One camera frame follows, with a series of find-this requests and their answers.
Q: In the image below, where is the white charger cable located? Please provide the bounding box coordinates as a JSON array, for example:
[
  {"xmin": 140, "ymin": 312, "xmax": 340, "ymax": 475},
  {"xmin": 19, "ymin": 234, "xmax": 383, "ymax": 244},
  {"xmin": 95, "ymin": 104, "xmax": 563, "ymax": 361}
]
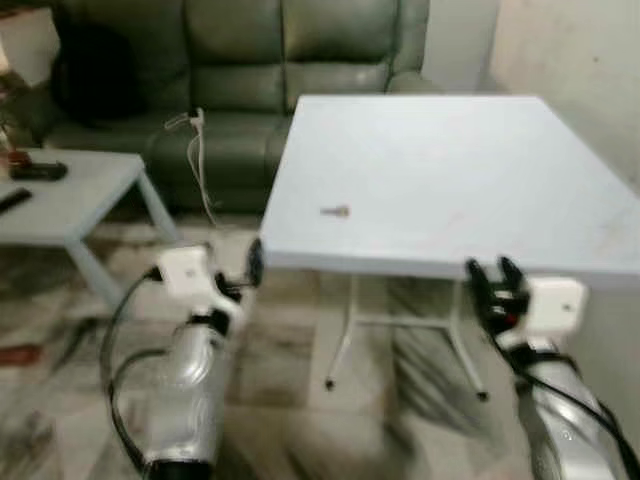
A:
[{"xmin": 165, "ymin": 107, "xmax": 223, "ymax": 231}]

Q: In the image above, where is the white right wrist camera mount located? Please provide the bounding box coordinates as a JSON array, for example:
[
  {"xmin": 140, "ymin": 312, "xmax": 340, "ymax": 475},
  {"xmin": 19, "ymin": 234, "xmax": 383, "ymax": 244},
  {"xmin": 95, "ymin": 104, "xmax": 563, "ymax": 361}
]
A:
[{"xmin": 500, "ymin": 277, "xmax": 589, "ymax": 351}]

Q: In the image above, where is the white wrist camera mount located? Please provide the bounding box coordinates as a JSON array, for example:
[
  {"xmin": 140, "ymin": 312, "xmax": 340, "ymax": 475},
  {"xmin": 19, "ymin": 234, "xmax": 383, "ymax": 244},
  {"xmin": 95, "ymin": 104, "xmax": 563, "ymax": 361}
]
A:
[
  {"xmin": 155, "ymin": 245, "xmax": 247, "ymax": 326},
  {"xmin": 500, "ymin": 277, "xmax": 589, "ymax": 351}
]

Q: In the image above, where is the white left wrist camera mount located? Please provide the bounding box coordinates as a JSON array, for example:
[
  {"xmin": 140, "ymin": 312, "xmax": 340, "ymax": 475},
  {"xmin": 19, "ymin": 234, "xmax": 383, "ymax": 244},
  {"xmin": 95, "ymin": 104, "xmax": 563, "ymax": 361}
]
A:
[{"xmin": 155, "ymin": 245, "xmax": 247, "ymax": 326}]

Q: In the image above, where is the red brown floor object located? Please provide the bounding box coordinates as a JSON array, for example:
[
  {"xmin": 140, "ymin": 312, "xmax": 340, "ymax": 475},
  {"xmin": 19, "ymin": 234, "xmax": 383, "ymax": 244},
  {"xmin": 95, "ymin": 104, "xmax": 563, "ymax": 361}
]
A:
[{"xmin": 0, "ymin": 343, "xmax": 44, "ymax": 367}]

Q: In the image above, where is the black bag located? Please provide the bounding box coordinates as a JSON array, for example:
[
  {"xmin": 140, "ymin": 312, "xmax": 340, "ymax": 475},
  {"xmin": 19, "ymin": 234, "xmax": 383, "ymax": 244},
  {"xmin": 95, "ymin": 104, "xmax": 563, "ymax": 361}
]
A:
[{"xmin": 50, "ymin": 24, "xmax": 147, "ymax": 127}]

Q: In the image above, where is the flat black device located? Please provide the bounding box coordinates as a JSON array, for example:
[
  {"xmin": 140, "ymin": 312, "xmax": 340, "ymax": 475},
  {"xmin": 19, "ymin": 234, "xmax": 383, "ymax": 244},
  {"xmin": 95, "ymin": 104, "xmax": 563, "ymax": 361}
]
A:
[{"xmin": 0, "ymin": 188, "xmax": 34, "ymax": 215}]

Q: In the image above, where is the green leather sofa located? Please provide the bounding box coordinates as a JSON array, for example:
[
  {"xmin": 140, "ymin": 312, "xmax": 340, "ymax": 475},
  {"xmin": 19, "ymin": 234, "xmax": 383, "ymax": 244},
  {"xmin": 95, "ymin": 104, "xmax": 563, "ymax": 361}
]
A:
[{"xmin": 20, "ymin": 0, "xmax": 441, "ymax": 216}]

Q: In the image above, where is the large white table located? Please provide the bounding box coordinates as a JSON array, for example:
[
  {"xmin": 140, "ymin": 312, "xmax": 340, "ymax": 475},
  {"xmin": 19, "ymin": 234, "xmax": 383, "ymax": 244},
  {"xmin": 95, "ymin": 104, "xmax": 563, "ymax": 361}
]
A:
[{"xmin": 258, "ymin": 94, "xmax": 640, "ymax": 403}]

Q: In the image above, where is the small white side table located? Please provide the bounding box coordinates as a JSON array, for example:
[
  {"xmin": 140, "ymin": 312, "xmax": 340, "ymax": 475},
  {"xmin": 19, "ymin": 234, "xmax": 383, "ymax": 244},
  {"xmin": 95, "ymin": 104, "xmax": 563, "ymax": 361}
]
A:
[{"xmin": 0, "ymin": 148, "xmax": 182, "ymax": 313}]

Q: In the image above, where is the black remote control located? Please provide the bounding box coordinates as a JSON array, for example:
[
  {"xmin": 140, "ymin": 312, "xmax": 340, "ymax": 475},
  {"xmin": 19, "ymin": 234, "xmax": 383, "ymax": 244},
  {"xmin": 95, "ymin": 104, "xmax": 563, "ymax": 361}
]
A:
[{"xmin": 8, "ymin": 160, "xmax": 70, "ymax": 182}]

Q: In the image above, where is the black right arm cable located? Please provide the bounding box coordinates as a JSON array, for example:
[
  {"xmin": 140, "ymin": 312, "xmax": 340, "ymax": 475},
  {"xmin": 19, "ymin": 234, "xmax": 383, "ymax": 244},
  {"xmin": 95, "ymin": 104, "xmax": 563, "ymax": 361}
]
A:
[{"xmin": 488, "ymin": 310, "xmax": 640, "ymax": 480}]

